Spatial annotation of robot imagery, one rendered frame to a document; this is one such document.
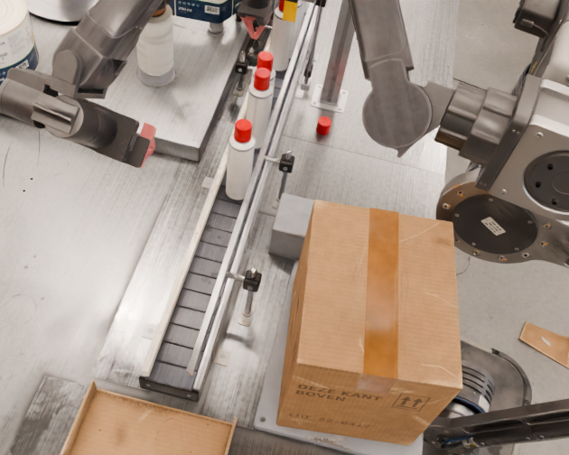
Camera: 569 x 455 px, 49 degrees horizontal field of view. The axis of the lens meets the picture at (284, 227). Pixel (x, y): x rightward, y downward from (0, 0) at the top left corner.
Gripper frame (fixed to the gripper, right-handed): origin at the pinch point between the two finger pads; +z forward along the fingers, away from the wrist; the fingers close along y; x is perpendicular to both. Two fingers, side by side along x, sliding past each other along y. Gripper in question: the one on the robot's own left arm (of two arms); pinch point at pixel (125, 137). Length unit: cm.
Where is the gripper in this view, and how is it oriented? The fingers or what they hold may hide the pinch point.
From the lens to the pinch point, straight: 105.8
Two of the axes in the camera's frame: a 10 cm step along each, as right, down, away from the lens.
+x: -3.6, 9.3, 0.6
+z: 1.7, 0.0, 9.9
